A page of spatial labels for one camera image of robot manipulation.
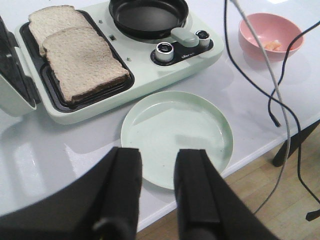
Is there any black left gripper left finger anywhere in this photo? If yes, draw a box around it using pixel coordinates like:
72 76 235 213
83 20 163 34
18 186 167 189
0 147 142 240

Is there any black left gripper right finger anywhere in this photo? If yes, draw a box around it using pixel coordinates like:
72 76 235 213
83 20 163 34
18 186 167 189
174 149 277 240

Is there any breakfast maker hinged lid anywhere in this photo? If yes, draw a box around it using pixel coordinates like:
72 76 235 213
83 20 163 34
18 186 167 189
0 20 40 117

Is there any bread slice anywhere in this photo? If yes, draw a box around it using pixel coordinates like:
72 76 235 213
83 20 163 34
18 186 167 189
28 5 103 57
42 27 130 103

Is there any shrimp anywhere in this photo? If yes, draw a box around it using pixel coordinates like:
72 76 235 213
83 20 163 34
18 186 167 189
263 39 282 52

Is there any mint green breakfast maker base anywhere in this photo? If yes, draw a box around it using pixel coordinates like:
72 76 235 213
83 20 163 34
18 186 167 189
14 2 224 125

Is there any black table leg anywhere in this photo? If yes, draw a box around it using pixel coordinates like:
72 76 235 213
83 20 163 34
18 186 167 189
272 120 320 167

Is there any mint green round plate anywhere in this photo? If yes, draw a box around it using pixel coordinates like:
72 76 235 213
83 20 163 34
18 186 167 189
120 91 233 190

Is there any left silver control knob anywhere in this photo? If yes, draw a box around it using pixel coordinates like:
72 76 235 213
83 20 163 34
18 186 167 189
155 42 174 63

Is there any silver control knob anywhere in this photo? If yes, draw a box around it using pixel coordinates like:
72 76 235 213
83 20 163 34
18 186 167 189
195 30 211 48
155 42 174 63

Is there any right silver control knob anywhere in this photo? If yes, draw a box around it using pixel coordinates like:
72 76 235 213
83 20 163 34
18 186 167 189
195 30 211 48

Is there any pink bowl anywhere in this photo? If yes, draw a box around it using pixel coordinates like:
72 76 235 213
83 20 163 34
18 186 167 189
238 12 304 62

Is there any black round frying pan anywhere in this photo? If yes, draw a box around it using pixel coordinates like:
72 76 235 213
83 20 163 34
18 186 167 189
108 0 189 40

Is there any grey cable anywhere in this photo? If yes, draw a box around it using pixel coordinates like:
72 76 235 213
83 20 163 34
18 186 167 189
231 0 292 215

